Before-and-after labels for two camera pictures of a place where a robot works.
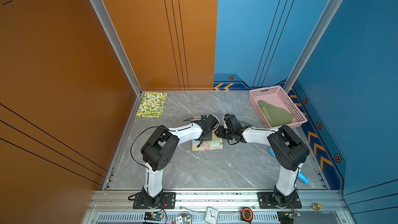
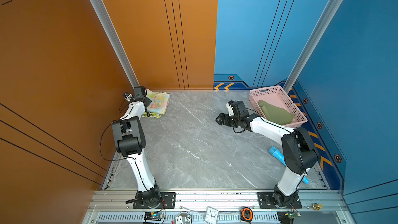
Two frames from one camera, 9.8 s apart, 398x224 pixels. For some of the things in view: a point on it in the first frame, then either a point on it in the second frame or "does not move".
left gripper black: x=210 y=138 -> x=147 y=100
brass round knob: x=317 y=207 does not move
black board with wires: x=287 y=217 does not move
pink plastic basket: x=277 y=96 does not move
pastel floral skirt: x=216 y=142 -> x=159 y=101
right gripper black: x=219 y=129 -> x=225 y=122
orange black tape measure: x=246 y=214 does not move
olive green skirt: x=276 y=116 does not move
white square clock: x=211 y=215 does not move
